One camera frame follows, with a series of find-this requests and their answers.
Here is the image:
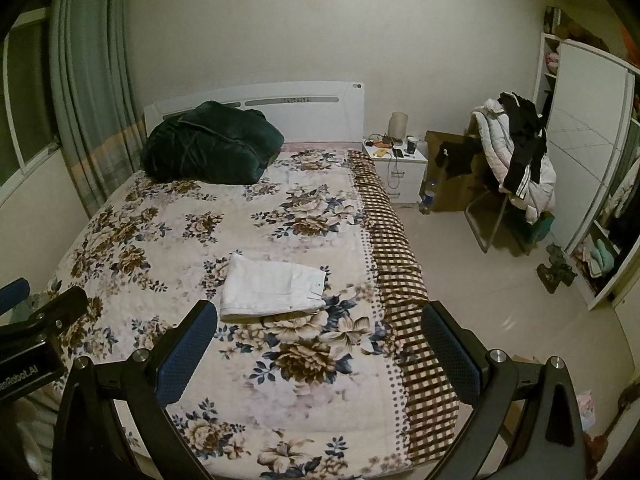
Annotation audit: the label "white nightstand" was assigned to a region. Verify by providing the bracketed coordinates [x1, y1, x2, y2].
[362, 139, 429, 206]

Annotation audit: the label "plastic water bottle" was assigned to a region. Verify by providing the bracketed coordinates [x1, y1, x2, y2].
[419, 180, 437, 216]

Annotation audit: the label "white pants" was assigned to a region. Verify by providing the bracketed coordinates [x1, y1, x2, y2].
[220, 252, 328, 323]

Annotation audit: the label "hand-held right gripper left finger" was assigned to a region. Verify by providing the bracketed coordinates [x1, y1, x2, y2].
[51, 300, 219, 480]

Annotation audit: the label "bed with floral cover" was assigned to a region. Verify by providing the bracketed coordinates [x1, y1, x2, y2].
[45, 147, 461, 478]

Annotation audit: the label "pink printed package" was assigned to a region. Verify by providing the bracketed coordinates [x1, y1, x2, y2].
[575, 392, 598, 431]

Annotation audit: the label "white bed headboard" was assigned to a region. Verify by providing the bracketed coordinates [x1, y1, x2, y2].
[144, 81, 366, 143]

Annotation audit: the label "large brown cardboard box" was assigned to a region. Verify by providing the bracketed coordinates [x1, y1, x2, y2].
[424, 130, 493, 213]

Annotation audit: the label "black striped track clothes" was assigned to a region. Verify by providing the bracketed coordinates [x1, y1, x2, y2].
[497, 92, 548, 198]

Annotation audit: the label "grey green curtain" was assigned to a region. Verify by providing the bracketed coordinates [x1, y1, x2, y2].
[47, 0, 146, 218]

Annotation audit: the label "white puffer jacket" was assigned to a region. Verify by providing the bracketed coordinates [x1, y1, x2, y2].
[470, 99, 557, 225]

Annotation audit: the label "brown checkered bed sheet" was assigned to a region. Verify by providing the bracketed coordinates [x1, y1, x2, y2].
[346, 150, 461, 466]

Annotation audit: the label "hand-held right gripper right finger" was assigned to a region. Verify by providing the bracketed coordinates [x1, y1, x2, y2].
[421, 301, 588, 480]

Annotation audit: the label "white framed window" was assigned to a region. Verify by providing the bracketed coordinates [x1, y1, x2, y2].
[0, 10, 63, 181]

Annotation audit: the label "metal folding chair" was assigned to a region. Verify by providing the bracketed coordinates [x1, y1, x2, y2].
[464, 110, 556, 256]

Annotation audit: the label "teal bin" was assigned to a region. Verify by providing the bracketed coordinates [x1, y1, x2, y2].
[530, 212, 556, 241]

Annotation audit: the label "black garment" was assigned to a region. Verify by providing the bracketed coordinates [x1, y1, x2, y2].
[434, 141, 481, 178]

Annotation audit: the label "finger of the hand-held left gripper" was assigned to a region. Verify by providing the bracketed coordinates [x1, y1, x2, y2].
[0, 278, 31, 315]
[0, 286, 88, 346]

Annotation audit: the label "white wardrobe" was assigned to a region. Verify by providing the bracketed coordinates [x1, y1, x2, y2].
[532, 7, 640, 311]

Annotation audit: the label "dark shoes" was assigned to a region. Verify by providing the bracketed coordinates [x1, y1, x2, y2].
[536, 244, 578, 293]

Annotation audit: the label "dark green duvet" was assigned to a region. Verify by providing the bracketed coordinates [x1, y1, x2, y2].
[140, 101, 286, 185]

